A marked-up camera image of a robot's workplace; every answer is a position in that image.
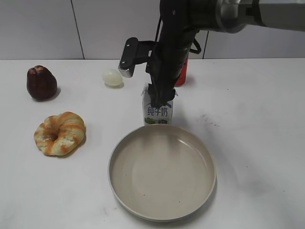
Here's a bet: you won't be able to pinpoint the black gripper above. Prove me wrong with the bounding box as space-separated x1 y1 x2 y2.
118 0 203 108

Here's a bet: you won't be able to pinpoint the white blue milk carton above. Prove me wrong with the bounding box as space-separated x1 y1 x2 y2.
141 83 173 125

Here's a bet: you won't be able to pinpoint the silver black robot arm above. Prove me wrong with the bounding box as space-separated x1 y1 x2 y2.
118 0 305 108

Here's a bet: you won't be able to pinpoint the beige round plate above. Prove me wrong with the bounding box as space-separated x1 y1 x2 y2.
108 124 216 222

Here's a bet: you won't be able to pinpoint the red soda can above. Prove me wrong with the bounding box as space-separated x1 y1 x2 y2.
175 58 188 86

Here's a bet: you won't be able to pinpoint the white egg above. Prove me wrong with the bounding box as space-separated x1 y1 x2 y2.
102 69 123 87

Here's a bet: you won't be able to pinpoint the orange striped bagel bread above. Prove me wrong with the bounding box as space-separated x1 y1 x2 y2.
34 112 86 156

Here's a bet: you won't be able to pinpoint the black cable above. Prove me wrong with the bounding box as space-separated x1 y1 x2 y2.
189 33 202 54

